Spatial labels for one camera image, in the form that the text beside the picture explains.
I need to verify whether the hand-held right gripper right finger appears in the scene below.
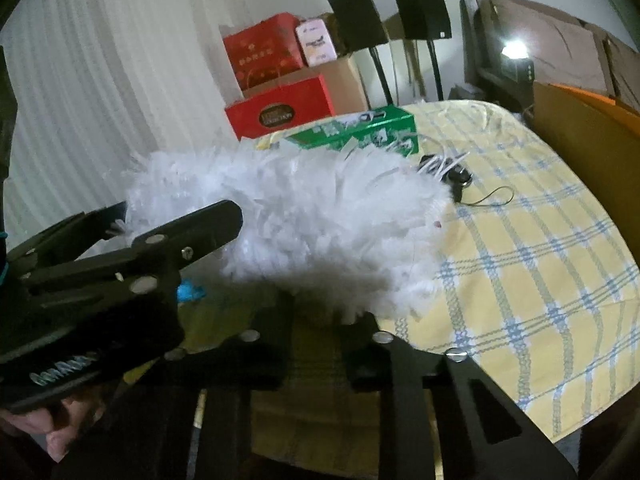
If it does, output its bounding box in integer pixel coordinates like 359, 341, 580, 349
345, 312, 577, 480

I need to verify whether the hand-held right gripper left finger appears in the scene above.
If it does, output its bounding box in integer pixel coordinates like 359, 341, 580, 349
115, 292, 297, 480

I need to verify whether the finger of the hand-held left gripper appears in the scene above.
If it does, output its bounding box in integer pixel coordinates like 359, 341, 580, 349
30, 201, 244, 311
10, 202, 129, 271

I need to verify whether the white feather duster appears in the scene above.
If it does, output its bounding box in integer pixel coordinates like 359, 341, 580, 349
122, 145, 451, 328

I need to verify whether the green toothpaste box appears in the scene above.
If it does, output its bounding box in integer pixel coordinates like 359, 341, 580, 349
255, 106, 420, 157

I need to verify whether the orange-lined cardboard box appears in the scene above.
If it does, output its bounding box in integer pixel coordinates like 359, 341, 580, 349
532, 82, 640, 243

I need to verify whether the person's left hand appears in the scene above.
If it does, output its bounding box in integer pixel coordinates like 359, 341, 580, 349
0, 394, 102, 462

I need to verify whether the red chocolate gift bag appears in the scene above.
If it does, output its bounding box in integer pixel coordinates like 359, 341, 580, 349
225, 75, 335, 141

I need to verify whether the white curtain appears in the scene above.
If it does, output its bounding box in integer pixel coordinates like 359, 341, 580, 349
0, 0, 226, 241

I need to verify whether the red gift box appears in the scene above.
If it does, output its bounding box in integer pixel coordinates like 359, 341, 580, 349
222, 12, 307, 92

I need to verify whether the brown cardboard box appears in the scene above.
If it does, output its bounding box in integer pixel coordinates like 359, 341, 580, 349
242, 55, 371, 116

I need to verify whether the white tissue pack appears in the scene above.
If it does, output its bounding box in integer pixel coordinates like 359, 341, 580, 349
295, 18, 336, 67

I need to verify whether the black speaker stand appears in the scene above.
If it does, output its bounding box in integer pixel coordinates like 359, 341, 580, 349
426, 39, 446, 102
369, 45, 394, 107

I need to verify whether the black bookshelf speaker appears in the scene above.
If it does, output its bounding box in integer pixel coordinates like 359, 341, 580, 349
393, 0, 452, 41
327, 0, 390, 53

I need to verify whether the lit flashlight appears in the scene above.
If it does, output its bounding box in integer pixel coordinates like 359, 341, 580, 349
500, 40, 535, 83

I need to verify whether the large brown sofa cushion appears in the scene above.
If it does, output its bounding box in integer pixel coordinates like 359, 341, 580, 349
492, 0, 611, 95

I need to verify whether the brown sofa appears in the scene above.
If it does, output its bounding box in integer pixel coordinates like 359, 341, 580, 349
460, 0, 640, 111

